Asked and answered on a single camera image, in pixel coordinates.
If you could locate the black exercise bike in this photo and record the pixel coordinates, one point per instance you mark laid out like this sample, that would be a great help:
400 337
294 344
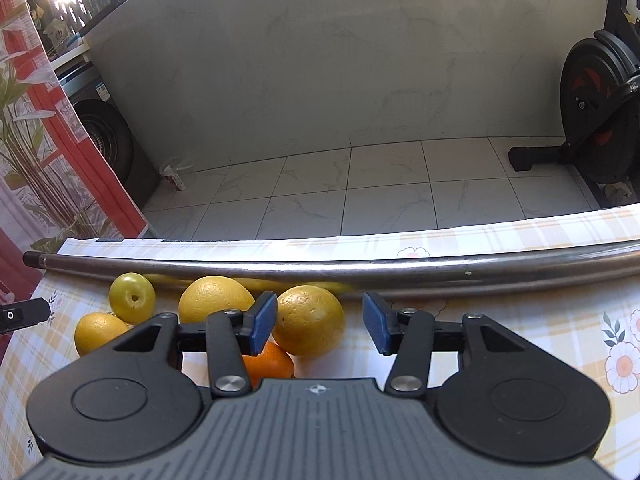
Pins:
590 110

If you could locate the checked floral tablecloth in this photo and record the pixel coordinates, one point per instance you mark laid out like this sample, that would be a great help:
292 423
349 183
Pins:
550 320

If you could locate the small carton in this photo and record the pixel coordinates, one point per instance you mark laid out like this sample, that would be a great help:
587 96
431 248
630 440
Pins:
175 180

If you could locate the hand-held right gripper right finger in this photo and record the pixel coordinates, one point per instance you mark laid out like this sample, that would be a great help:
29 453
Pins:
376 325

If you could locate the yellow-green plum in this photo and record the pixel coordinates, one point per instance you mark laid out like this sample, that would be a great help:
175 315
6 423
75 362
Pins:
132 297

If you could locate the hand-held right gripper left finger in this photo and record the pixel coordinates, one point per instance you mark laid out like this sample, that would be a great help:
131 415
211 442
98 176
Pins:
262 322

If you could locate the grey washing machine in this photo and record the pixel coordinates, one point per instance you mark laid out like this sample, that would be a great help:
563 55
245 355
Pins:
100 130

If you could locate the large yellow citrus fruit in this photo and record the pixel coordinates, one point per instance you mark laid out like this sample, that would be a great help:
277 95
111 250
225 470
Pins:
95 335
312 322
210 297

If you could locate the orange mandarin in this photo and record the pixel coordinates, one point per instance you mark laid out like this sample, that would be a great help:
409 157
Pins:
272 365

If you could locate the red floral curtain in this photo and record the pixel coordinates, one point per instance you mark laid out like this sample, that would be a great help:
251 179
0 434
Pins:
50 160

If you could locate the long metal rod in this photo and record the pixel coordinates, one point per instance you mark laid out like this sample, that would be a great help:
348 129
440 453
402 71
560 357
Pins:
300 270

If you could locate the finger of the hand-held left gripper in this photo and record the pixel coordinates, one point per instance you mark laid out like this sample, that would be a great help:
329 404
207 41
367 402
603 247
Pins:
27 312

